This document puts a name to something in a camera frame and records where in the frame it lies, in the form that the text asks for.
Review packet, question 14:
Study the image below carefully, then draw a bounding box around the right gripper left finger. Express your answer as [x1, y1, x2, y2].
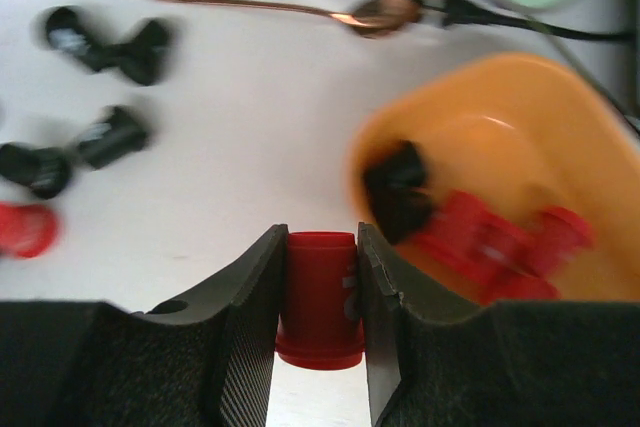
[1, 225, 288, 426]

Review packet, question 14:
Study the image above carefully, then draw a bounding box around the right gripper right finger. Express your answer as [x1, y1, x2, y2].
[358, 223, 639, 426]

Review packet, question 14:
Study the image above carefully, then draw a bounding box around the copper spoon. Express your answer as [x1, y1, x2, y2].
[161, 0, 422, 39]

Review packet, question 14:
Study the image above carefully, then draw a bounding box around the red capsule number two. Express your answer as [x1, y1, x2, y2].
[415, 191, 531, 286]

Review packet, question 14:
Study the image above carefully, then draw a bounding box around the orange storage basket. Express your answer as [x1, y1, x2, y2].
[347, 53, 639, 301]

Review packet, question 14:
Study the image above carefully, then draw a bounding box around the black capsule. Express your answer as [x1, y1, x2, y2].
[72, 106, 152, 170]
[362, 140, 435, 245]
[100, 18, 174, 86]
[1, 143, 73, 200]

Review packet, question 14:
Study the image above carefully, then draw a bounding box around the black capsule number four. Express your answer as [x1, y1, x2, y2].
[44, 7, 104, 72]

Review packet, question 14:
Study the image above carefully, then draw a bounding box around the red capsule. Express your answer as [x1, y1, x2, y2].
[276, 231, 364, 371]
[521, 206, 594, 278]
[1, 202, 59, 259]

